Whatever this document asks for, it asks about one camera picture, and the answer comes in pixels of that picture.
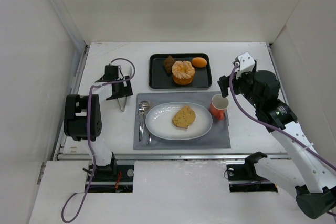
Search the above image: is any yellow bread slice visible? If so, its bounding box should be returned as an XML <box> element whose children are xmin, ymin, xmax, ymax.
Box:
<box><xmin>172</xmin><ymin>106</ymin><xmax>196</xmax><ymax>129</ymax></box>

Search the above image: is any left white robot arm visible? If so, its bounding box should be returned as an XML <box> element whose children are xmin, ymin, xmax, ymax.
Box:
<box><xmin>64</xmin><ymin>65</ymin><xmax>133</xmax><ymax>175</ymax></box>

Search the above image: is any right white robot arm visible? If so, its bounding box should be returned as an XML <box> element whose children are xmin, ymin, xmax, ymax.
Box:
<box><xmin>218</xmin><ymin>70</ymin><xmax>335</xmax><ymax>219</ymax></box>

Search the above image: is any orange mug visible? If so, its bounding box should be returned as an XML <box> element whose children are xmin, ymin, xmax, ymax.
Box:
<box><xmin>209</xmin><ymin>94</ymin><xmax>229</xmax><ymax>120</ymax></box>

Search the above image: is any silver fork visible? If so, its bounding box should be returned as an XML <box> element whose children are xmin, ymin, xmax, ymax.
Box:
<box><xmin>138</xmin><ymin>102</ymin><xmax>153</xmax><ymax>145</ymax></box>

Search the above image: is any silver spoon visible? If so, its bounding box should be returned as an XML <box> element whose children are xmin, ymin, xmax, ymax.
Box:
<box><xmin>138</xmin><ymin>101</ymin><xmax>150</xmax><ymax>142</ymax></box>

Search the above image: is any small orange round bun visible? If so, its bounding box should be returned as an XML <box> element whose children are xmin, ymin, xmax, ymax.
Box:
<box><xmin>191</xmin><ymin>57</ymin><xmax>207</xmax><ymax>68</ymax></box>

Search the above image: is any black rectangular tray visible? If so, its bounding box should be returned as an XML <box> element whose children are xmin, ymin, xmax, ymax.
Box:
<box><xmin>149</xmin><ymin>53</ymin><xmax>212</xmax><ymax>89</ymax></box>

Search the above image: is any large orange sugared bun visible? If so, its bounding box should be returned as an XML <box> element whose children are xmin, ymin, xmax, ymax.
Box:
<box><xmin>172</xmin><ymin>61</ymin><xmax>195</xmax><ymax>86</ymax></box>

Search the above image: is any white oval plate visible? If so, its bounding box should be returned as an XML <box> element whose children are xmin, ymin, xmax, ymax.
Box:
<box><xmin>145</xmin><ymin>102</ymin><xmax>213</xmax><ymax>141</ymax></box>

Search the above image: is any brown chocolate pastry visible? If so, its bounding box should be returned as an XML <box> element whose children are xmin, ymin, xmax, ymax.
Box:
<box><xmin>163</xmin><ymin>55</ymin><xmax>175</xmax><ymax>74</ymax></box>

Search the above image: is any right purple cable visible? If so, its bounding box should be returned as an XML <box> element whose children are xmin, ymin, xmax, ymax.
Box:
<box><xmin>229</xmin><ymin>62</ymin><xmax>336</xmax><ymax>216</ymax></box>

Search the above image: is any purple cable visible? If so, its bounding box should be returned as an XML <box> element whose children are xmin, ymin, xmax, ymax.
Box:
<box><xmin>229</xmin><ymin>62</ymin><xmax>336</xmax><ymax>216</ymax></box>
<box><xmin>61</xmin><ymin>58</ymin><xmax>137</xmax><ymax>223</ymax></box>

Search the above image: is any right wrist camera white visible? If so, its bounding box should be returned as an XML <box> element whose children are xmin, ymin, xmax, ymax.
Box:
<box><xmin>233</xmin><ymin>52</ymin><xmax>256</xmax><ymax>79</ymax></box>

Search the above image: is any aluminium rail frame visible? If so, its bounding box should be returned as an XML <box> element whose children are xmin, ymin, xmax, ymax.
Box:
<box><xmin>36</xmin><ymin>42</ymin><xmax>293</xmax><ymax>185</ymax></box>

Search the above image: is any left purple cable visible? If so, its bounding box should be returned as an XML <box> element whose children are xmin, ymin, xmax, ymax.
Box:
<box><xmin>61</xmin><ymin>58</ymin><xmax>137</xmax><ymax>223</ymax></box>

